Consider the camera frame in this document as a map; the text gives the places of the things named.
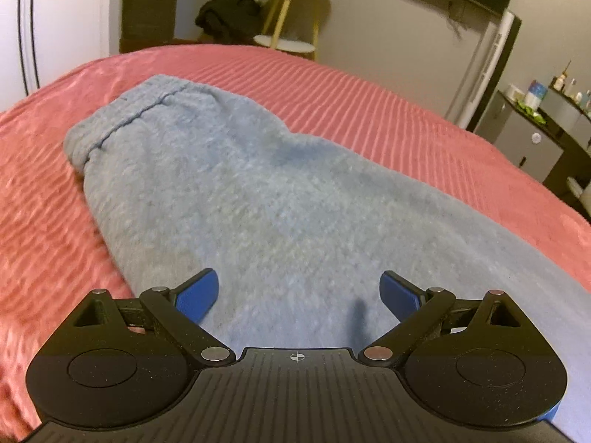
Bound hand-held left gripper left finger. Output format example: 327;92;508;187
74;268;237;365

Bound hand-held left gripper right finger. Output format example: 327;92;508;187
362;270;523;364

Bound light grey-blue fleece pants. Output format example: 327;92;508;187
63;74;591;431

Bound pink ribbed blanket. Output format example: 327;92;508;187
0;45;591;443

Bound grey cabinet with black top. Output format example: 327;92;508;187
473;90;591;186

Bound white chair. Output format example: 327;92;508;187
565;175;591;219

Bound green item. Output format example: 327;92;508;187
514;100;546;123

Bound blue and white container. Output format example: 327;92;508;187
524;80;550;110

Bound white tower appliance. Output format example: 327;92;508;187
445;9;516;131

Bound grey desk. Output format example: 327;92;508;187
541;87;591;148

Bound black clothes pile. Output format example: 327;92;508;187
194;0;265;45

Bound dark wooden panel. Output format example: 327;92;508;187
121;0;182;52

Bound hanging television cables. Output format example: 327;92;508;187
444;2;466;41

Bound black wall cable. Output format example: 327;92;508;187
17;0;41;99

